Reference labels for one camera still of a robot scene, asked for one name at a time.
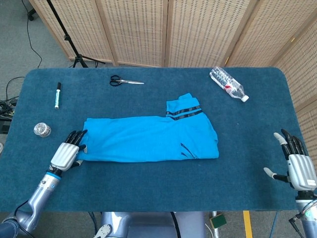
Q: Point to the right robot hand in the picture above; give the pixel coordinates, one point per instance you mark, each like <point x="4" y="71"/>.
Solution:
<point x="301" y="171"/>

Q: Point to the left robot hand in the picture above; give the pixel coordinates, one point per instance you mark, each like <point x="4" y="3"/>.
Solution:
<point x="64" y="155"/>

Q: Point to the blue printed t-shirt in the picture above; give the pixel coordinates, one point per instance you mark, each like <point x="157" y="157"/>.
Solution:
<point x="136" y="141"/>

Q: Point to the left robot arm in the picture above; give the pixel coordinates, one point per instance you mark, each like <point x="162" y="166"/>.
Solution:
<point x="39" y="196"/>

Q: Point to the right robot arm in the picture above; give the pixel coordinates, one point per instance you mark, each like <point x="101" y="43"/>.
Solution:
<point x="309" y="220"/>

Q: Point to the round clear clip box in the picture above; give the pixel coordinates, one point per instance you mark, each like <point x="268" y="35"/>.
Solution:
<point x="42" y="129"/>

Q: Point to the green white marker pen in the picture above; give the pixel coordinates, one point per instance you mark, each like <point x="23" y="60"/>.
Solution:
<point x="58" y="98"/>

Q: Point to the white perforated plate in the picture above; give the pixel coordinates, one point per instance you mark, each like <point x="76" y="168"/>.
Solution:
<point x="104" y="231"/>

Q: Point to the green yellow sponge block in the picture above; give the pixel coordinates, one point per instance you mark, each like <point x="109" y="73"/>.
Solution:
<point x="218" y="221"/>

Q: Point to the grey robot torso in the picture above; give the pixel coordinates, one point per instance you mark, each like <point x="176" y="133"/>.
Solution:
<point x="148" y="225"/>

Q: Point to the blue carpet table cover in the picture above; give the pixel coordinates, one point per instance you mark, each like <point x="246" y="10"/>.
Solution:
<point x="173" y="186"/>

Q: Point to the clear plastic water bottle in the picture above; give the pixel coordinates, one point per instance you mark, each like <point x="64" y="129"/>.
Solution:
<point x="227" y="83"/>

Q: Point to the black tripod stand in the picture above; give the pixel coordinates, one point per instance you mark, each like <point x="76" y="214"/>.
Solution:
<point x="66" y="38"/>

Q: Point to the woven wooden folding screen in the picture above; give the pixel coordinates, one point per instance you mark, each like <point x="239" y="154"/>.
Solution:
<point x="138" y="29"/>

